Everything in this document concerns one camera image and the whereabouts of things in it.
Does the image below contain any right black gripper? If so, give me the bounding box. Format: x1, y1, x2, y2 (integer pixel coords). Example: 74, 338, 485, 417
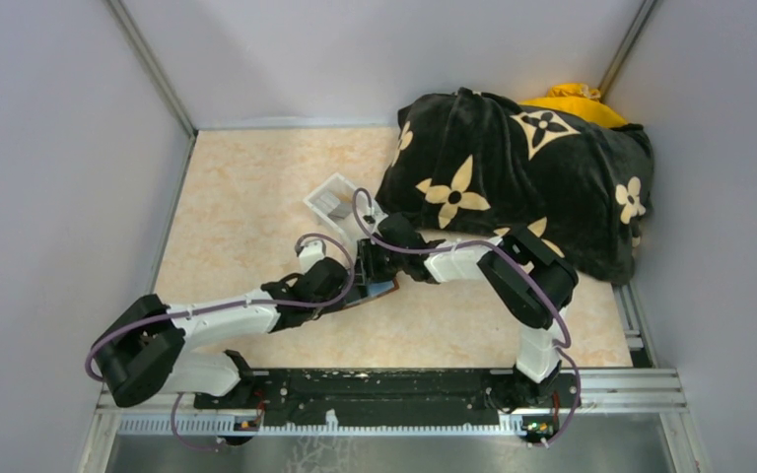
350, 237, 407, 286

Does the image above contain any brown leather card holder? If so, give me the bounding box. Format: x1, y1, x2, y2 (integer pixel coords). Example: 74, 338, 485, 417
343, 278, 399, 309

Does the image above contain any white translucent plastic card box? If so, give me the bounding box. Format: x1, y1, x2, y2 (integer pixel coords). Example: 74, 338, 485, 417
303, 172, 382, 256

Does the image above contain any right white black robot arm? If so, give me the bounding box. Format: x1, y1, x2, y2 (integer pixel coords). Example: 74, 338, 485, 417
355, 214, 579, 406

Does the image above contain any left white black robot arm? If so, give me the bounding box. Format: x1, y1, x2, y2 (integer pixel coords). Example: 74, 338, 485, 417
85, 257, 355, 408

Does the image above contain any black floral plush blanket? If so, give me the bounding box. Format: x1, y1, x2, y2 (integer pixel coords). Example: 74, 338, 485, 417
375, 88, 654, 285

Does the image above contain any yellow cloth bundle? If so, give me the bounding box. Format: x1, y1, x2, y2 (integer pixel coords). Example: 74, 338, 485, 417
519, 83, 629, 128

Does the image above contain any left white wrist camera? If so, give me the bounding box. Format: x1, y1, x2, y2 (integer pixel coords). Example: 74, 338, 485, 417
296, 237, 326, 273

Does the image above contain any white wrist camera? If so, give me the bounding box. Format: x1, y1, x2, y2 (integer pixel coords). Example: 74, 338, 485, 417
296, 237, 326, 273
361, 208, 388, 233

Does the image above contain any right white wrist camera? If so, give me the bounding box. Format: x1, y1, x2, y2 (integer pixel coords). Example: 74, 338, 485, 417
361, 208, 388, 233

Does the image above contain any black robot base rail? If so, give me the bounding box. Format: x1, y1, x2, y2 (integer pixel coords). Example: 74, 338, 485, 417
193, 365, 577, 428

